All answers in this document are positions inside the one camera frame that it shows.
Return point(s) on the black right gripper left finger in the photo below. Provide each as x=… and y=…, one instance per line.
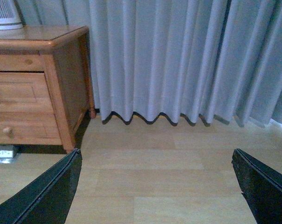
x=48, y=198

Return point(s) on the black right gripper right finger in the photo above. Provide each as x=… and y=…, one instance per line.
x=261, y=186

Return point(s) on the wooden drawer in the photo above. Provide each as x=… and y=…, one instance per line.
x=24, y=92
x=29, y=128

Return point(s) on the floor power socket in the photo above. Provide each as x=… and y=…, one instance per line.
x=8, y=154

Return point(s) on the wooden nightstand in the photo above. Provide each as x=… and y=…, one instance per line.
x=62, y=54

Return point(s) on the grey curtain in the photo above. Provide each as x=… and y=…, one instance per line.
x=198, y=58

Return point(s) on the white cylindrical air purifier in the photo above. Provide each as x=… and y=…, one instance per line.
x=9, y=15

